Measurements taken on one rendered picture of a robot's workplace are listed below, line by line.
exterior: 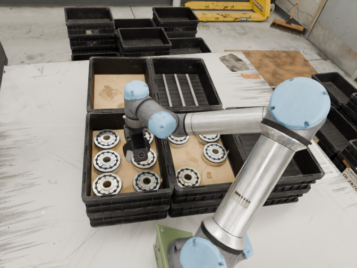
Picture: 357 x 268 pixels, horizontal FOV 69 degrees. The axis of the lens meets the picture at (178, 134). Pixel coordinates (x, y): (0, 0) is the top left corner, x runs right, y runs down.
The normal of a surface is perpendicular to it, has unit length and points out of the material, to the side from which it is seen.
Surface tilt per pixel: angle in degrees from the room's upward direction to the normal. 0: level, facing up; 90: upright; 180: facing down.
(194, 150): 0
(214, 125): 65
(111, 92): 0
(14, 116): 0
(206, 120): 44
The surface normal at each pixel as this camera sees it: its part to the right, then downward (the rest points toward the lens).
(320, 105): -0.39, -0.24
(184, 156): 0.13, -0.66
